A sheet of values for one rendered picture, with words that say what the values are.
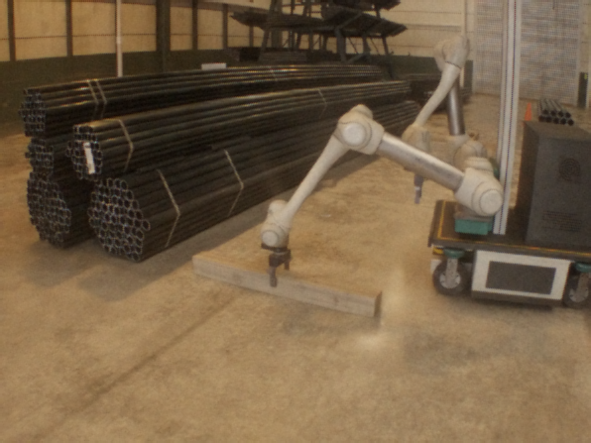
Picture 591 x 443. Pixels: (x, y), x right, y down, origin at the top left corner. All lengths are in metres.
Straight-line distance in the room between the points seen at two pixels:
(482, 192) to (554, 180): 0.45
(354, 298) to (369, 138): 0.72
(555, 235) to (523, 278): 0.26
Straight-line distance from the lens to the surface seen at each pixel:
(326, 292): 2.23
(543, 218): 2.31
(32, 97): 2.98
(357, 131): 1.86
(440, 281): 2.42
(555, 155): 2.25
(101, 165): 2.56
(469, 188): 1.99
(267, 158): 3.63
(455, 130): 2.83
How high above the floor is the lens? 1.09
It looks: 19 degrees down
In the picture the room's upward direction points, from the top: straight up
